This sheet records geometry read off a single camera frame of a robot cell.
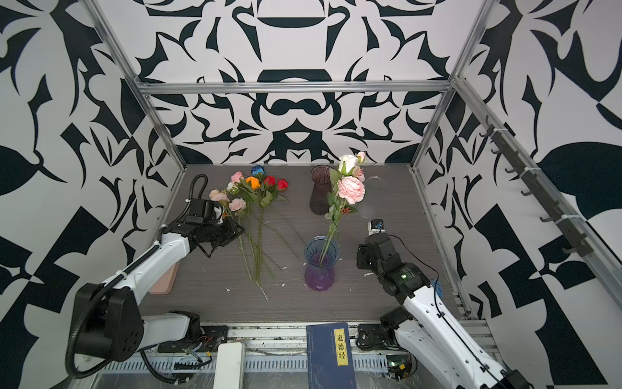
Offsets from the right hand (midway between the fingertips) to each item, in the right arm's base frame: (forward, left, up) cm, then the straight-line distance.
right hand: (362, 244), depth 80 cm
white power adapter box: (-33, +39, -7) cm, 51 cm away
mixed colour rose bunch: (+27, +45, -10) cm, 53 cm away
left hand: (+8, +42, -2) cm, 42 cm away
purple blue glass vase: (-5, +14, +4) cm, 15 cm away
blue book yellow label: (-29, +12, -12) cm, 34 cm away
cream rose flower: (+26, +56, -5) cm, 62 cm away
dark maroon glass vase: (+26, +13, +4) cm, 30 cm away
